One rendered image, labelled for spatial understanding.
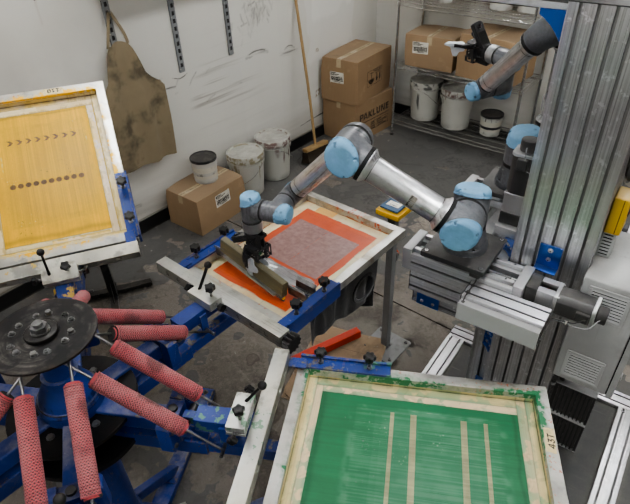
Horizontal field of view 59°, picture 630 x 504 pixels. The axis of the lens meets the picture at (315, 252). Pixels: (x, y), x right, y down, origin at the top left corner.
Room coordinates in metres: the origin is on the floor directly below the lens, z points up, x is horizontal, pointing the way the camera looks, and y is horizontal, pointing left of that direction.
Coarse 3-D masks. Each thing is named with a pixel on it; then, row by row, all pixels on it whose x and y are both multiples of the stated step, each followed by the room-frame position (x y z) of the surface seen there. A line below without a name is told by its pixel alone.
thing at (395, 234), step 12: (312, 192) 2.36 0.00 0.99; (300, 204) 2.31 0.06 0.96; (324, 204) 2.27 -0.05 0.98; (336, 204) 2.24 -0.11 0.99; (348, 216) 2.18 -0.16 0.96; (360, 216) 2.13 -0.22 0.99; (372, 216) 2.13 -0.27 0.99; (384, 228) 2.04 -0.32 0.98; (396, 228) 2.02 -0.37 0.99; (384, 240) 1.94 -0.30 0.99; (396, 240) 1.96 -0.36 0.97; (372, 252) 1.85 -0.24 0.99; (384, 252) 1.89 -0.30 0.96; (360, 264) 1.78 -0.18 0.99; (348, 276) 1.70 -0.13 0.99; (228, 288) 1.66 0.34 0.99; (240, 300) 1.58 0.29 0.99; (252, 300) 1.58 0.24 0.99; (264, 312) 1.51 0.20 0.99
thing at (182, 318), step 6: (192, 306) 1.50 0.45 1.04; (198, 306) 1.50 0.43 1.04; (180, 312) 1.47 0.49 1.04; (186, 312) 1.47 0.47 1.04; (192, 312) 1.47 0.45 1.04; (198, 312) 1.47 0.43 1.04; (204, 312) 1.48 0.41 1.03; (210, 312) 1.50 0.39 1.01; (174, 318) 1.44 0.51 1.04; (180, 318) 1.44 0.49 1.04; (186, 318) 1.44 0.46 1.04; (192, 318) 1.44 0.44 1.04; (198, 318) 1.46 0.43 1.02; (180, 324) 1.41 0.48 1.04; (186, 324) 1.42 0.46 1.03; (192, 324) 1.44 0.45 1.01; (198, 324) 1.46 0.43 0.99
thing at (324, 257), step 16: (320, 240) 2.00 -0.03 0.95; (336, 240) 2.00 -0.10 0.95; (352, 240) 1.99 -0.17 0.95; (368, 240) 1.99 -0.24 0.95; (304, 256) 1.89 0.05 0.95; (320, 256) 1.89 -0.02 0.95; (336, 256) 1.88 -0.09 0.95; (352, 256) 1.88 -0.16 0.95; (304, 272) 1.78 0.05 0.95; (320, 272) 1.78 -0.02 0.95; (256, 288) 1.69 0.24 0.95; (272, 304) 1.59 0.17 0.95; (288, 304) 1.59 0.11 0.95
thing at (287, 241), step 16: (288, 224) 2.14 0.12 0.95; (304, 224) 2.14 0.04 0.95; (320, 224) 2.13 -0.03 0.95; (336, 224) 2.13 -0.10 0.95; (272, 240) 2.02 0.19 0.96; (288, 240) 2.01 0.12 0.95; (304, 240) 2.01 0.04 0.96; (272, 256) 1.90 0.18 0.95; (288, 256) 1.89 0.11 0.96; (224, 272) 1.80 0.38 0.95; (240, 272) 1.80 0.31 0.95
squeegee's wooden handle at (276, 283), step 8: (224, 240) 1.82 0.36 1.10; (224, 248) 1.81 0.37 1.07; (232, 248) 1.78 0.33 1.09; (240, 248) 1.78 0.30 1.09; (232, 256) 1.78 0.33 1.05; (240, 256) 1.75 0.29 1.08; (240, 264) 1.75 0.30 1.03; (256, 264) 1.69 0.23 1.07; (264, 272) 1.66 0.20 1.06; (272, 272) 1.65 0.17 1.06; (264, 280) 1.66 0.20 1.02; (272, 280) 1.63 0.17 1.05; (280, 280) 1.61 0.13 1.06; (272, 288) 1.63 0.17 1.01; (280, 288) 1.60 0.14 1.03; (280, 296) 1.60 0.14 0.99
